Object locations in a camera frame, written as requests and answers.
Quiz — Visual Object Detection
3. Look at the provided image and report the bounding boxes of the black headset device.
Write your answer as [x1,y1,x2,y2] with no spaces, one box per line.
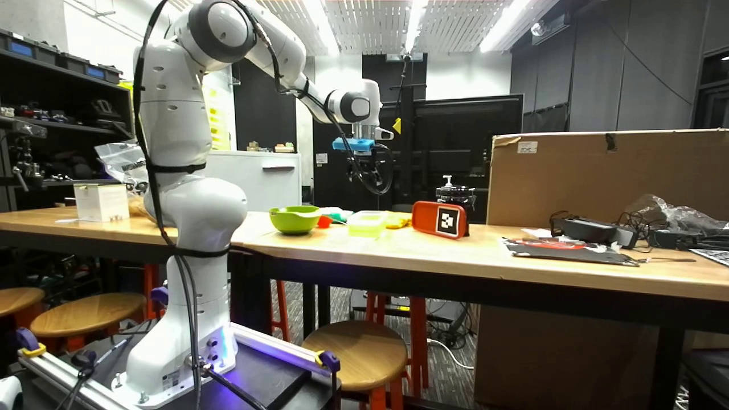
[550,211,640,252]

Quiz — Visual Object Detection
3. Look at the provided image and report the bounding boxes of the clear plastic food container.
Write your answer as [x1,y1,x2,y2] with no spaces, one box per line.
[347,211,394,239]

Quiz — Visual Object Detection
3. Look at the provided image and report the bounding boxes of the orange box with tag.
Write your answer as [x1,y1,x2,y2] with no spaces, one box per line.
[410,199,471,242]

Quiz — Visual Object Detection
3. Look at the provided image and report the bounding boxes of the white floor cable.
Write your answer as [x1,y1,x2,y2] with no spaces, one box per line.
[428,337,476,373]

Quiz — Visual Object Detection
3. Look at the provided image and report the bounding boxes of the crumpled clear plastic bag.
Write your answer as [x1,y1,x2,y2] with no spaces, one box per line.
[617,191,729,252]

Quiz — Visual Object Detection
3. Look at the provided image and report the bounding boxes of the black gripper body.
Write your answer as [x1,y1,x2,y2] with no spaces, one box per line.
[344,150,396,190]

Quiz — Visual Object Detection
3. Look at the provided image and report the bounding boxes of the round wooden stool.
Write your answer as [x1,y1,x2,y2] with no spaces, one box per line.
[29,293,148,351]
[0,285,47,328]
[300,320,410,410]

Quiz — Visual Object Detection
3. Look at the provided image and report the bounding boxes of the small yellow object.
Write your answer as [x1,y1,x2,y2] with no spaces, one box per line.
[385,213,415,232]

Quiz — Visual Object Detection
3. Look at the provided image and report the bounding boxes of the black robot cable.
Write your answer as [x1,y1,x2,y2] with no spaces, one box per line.
[132,0,213,410]

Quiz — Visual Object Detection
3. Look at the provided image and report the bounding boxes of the yellow storage bins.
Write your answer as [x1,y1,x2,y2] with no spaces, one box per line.
[201,68,235,152]

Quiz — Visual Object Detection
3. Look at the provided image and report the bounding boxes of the orange metal stool frame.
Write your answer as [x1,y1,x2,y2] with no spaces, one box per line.
[363,293,430,402]

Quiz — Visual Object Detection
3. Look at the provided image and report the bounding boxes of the green bowl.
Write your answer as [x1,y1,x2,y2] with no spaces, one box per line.
[268,203,322,237]

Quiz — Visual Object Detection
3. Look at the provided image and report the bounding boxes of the clear bag with parts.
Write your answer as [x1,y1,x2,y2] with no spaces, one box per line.
[94,139,154,190]

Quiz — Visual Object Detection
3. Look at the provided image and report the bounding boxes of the cardboard sheet under table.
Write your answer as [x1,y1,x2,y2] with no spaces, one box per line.
[475,303,664,410]

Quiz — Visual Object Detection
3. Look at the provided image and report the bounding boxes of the dark magazine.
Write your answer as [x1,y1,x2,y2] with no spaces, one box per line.
[502,236,645,269]

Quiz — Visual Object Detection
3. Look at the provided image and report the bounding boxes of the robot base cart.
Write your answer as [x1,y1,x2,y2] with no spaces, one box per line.
[14,321,344,410]

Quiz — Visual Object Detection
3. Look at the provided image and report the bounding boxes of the large black monitor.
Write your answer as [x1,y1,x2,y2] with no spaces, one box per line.
[313,93,526,223]

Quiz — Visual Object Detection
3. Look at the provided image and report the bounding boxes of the white carton box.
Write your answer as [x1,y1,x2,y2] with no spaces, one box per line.
[72,181,132,227]

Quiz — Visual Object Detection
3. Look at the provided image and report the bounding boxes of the purple clamp with yellow band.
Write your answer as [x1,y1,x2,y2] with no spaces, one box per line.
[14,327,50,360]

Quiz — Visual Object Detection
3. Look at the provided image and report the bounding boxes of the black storage shelf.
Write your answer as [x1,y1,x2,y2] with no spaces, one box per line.
[0,31,136,215]

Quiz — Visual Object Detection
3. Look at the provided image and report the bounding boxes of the large cardboard box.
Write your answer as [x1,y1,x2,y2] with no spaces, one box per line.
[485,125,729,229]

